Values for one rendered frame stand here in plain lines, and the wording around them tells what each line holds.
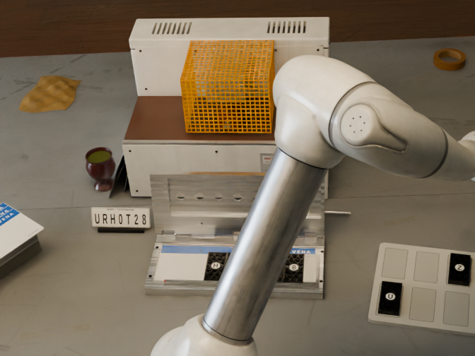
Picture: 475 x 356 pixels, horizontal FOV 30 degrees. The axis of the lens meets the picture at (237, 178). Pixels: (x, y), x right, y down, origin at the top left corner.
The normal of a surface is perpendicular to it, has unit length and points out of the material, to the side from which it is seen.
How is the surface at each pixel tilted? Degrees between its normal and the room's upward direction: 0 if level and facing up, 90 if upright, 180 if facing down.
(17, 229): 0
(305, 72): 32
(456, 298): 0
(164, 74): 90
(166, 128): 0
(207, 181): 78
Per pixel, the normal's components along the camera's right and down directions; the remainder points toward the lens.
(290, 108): -0.80, -0.04
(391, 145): 0.31, 0.45
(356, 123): -0.60, -0.12
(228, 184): -0.11, 0.46
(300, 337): -0.07, -0.78
